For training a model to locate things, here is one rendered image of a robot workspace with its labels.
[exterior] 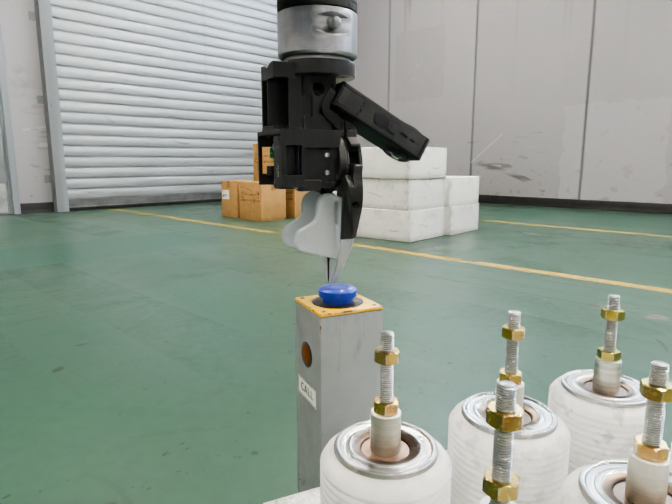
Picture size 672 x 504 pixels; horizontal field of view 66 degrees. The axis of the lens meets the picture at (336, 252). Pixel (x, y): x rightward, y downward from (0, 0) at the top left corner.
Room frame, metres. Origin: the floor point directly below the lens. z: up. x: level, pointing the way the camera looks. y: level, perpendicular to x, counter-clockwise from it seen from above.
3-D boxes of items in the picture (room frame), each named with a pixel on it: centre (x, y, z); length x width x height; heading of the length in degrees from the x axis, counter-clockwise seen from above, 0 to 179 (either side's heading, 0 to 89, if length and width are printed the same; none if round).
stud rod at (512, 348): (0.40, -0.14, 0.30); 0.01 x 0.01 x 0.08
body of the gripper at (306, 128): (0.51, 0.02, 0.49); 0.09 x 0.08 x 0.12; 115
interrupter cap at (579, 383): (0.45, -0.25, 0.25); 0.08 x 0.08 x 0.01
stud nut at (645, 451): (0.29, -0.19, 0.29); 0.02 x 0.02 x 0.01; 11
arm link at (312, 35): (0.51, 0.02, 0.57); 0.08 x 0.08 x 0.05
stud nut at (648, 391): (0.29, -0.19, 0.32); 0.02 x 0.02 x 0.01; 11
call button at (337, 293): (0.52, 0.00, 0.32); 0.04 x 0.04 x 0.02
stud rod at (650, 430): (0.29, -0.19, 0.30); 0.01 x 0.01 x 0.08
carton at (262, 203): (4.15, 0.59, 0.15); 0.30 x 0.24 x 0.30; 45
